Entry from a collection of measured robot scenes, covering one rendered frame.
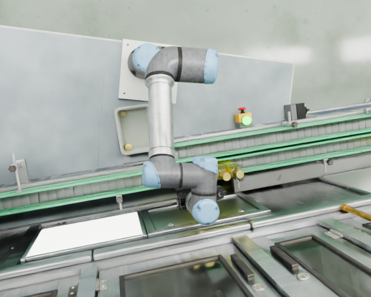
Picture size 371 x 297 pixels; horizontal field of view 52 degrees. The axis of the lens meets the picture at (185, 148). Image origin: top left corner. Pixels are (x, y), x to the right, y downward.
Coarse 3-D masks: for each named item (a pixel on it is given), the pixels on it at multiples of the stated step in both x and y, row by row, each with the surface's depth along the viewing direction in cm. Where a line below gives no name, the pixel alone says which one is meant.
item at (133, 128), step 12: (120, 108) 175; (132, 108) 179; (144, 108) 184; (120, 120) 183; (132, 120) 184; (144, 120) 185; (120, 132) 178; (132, 132) 184; (144, 132) 185; (120, 144) 177; (132, 144) 185; (144, 144) 186
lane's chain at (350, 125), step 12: (348, 120) 194; (360, 120) 195; (276, 132) 187; (288, 132) 188; (300, 132) 189; (312, 132) 191; (324, 132) 192; (336, 132) 193; (204, 144) 181; (216, 144) 182; (228, 144) 183; (240, 144) 184; (252, 144) 185; (264, 144) 186; (180, 156) 179; (192, 156) 180
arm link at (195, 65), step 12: (180, 48) 123; (192, 48) 124; (204, 48) 127; (180, 60) 121; (192, 60) 122; (204, 60) 123; (216, 60) 124; (180, 72) 122; (192, 72) 123; (204, 72) 123; (216, 72) 125
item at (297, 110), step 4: (288, 104) 197; (292, 104) 192; (296, 104) 193; (300, 104) 193; (284, 108) 199; (288, 108) 195; (292, 108) 192; (296, 108) 193; (300, 108) 193; (304, 108) 194; (284, 112) 199; (292, 112) 192; (296, 112) 193; (300, 112) 193; (304, 112) 194; (284, 116) 200; (292, 116) 193; (296, 116) 193; (300, 116) 194; (304, 116) 194
